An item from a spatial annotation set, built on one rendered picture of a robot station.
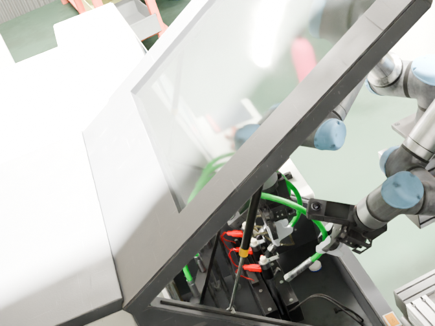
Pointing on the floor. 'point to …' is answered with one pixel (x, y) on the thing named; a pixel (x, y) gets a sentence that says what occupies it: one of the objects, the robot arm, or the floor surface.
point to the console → (96, 58)
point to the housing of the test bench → (50, 208)
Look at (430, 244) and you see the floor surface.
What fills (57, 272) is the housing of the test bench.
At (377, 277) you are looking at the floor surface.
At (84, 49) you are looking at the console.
